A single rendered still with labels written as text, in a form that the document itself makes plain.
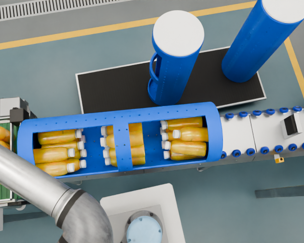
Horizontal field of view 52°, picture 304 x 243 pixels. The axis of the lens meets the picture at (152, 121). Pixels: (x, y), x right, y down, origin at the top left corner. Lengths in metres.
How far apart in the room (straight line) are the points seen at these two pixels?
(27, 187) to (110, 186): 1.81
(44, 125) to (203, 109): 0.70
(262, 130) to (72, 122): 1.00
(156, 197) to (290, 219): 1.62
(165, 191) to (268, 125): 0.72
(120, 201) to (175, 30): 0.94
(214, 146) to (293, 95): 1.72
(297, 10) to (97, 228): 1.67
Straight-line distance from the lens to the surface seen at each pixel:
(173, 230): 1.39
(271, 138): 1.78
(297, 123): 1.69
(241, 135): 1.73
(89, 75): 2.62
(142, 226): 1.09
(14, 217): 2.01
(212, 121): 1.38
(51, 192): 0.74
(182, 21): 1.79
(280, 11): 1.98
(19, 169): 0.77
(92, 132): 1.60
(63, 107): 2.72
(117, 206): 1.38
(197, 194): 2.57
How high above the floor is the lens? 2.53
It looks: 75 degrees down
